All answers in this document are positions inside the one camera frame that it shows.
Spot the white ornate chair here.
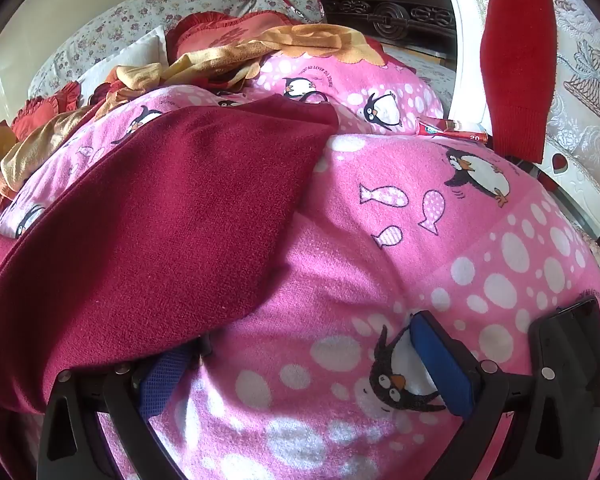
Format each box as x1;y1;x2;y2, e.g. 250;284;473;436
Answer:
437;0;600;261

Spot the floral print pillow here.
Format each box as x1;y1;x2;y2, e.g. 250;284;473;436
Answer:
27;0;326;101

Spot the pink penguin print blanket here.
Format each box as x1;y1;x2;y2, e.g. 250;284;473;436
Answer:
0;50;600;480

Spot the red knitted sweater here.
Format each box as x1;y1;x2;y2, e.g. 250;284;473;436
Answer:
480;0;558;163

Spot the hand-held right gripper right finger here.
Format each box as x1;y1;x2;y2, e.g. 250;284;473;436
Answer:
410;297;600;480

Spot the dark carved wooden furniture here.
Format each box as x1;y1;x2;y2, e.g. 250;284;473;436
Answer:
305;0;456;56

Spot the white pillow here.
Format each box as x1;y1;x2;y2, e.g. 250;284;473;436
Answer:
75;25;171;86

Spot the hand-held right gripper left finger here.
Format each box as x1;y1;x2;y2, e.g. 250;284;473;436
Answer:
37;335;216;480

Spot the maroon fleece garment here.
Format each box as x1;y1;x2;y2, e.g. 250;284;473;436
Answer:
0;95;341;480

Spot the red ruffled cushion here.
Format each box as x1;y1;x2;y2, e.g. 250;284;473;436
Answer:
167;10;291;61
10;82;83;136

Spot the red snack packet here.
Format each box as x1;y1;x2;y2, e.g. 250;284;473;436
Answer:
415;117;491;143

